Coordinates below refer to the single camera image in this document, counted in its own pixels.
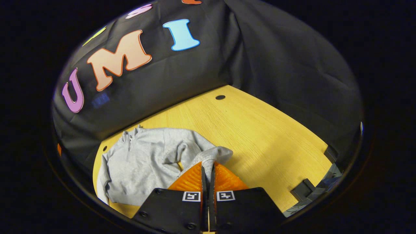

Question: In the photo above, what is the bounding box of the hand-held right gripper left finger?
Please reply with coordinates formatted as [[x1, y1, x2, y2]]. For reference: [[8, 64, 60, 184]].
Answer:
[[132, 162, 207, 234]]

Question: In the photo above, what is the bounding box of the black table edge bracket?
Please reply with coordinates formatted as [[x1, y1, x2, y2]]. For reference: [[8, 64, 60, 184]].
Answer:
[[325, 146, 339, 163], [290, 178, 316, 202]]

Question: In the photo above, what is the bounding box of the grey zip-neck sweatshirt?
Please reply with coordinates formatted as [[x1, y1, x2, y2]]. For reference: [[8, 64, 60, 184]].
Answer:
[[97, 125, 234, 207]]

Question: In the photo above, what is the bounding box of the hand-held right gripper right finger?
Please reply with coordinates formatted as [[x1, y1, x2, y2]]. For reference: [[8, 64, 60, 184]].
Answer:
[[208, 162, 286, 234]]

